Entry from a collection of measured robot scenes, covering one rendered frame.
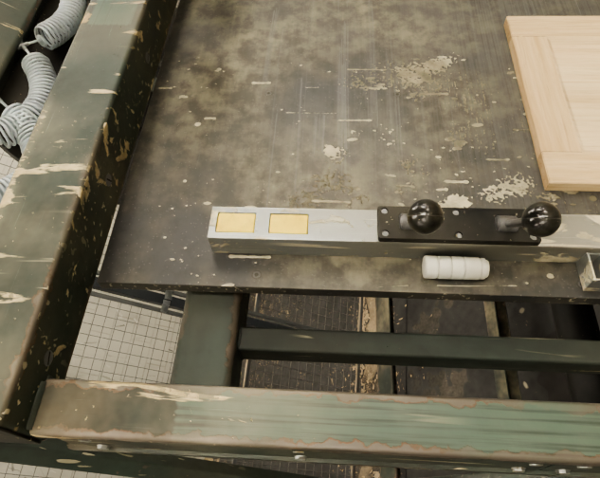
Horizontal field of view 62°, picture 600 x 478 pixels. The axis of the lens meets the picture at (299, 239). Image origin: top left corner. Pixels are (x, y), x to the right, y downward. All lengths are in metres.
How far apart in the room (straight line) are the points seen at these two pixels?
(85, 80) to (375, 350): 0.56
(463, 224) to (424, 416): 0.25
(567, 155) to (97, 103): 0.67
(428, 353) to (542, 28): 0.61
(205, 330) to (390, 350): 0.25
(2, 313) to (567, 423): 0.60
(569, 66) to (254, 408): 0.73
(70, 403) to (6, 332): 0.10
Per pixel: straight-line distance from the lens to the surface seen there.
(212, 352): 0.67
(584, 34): 1.04
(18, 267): 0.65
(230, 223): 0.66
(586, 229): 0.72
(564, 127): 0.86
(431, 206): 0.53
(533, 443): 0.58
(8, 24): 1.49
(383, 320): 1.83
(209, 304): 0.69
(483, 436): 0.56
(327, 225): 0.65
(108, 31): 0.89
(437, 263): 0.65
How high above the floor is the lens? 1.86
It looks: 24 degrees down
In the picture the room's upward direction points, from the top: 71 degrees counter-clockwise
